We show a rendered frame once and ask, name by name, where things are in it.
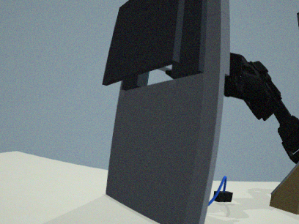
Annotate blue network cable plug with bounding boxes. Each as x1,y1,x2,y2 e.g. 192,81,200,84
158,65,226,206

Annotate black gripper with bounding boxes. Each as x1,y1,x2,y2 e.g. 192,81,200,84
166,69,246,99

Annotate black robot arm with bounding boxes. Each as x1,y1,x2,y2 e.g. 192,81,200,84
224,53,299,164

